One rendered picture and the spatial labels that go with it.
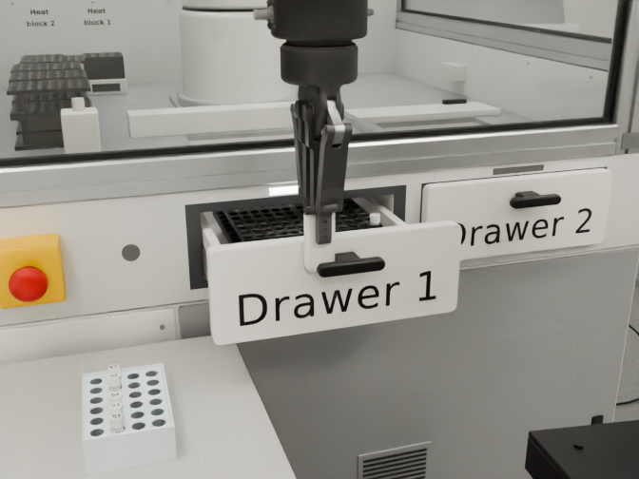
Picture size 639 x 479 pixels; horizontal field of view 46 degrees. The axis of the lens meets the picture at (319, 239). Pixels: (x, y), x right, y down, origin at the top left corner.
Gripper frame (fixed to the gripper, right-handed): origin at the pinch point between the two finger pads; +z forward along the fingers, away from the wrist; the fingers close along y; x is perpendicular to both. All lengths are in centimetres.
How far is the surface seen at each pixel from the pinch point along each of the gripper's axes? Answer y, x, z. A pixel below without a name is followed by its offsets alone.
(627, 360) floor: -104, 137, 94
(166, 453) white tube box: 9.2, -18.2, 16.4
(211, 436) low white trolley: 6.5, -13.5, 17.3
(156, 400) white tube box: 3.3, -18.3, 14.1
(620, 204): -17, 52, 7
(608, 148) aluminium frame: -17, 49, -2
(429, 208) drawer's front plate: -15.7, 20.3, 3.5
